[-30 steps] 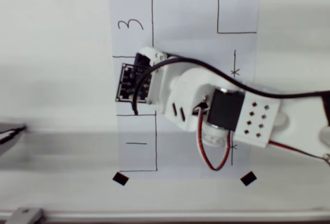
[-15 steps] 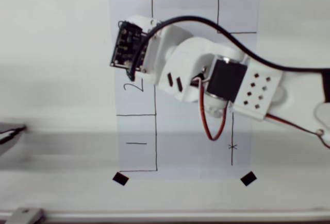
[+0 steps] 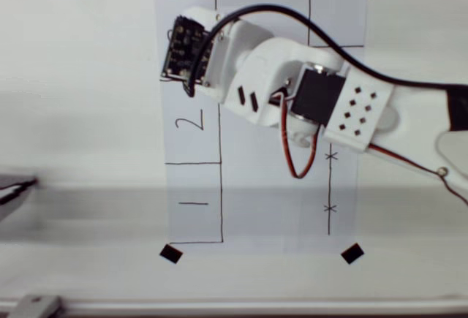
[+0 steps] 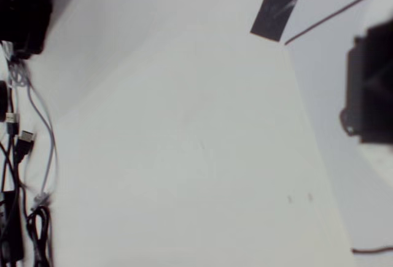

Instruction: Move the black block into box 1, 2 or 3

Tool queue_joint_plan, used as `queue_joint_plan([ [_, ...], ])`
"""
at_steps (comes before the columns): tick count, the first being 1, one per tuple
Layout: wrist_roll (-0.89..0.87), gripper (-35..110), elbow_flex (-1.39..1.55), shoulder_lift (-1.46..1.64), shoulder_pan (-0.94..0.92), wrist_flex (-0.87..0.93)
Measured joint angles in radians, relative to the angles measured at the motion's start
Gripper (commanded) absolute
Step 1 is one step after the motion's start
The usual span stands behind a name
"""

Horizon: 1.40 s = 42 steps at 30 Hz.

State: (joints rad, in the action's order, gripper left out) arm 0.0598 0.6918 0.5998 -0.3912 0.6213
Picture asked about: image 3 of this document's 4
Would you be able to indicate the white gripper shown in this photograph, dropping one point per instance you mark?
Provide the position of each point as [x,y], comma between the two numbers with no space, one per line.
[237,45]

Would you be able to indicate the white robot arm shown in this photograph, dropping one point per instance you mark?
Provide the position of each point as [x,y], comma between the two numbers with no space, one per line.
[278,58]

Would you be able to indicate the white paper sheet with markings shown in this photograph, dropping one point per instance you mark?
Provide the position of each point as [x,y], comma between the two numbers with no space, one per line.
[263,186]

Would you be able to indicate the black tape piece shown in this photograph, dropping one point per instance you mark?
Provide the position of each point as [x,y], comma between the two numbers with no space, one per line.
[171,253]
[352,253]

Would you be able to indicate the black camera circuit board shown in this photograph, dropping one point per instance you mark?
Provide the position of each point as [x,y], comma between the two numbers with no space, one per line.
[183,49]

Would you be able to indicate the grey metal edge rail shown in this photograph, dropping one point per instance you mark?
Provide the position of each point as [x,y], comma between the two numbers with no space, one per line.
[256,309]

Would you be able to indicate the grey metal bracket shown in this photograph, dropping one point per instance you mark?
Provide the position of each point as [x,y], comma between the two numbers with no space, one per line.
[34,307]

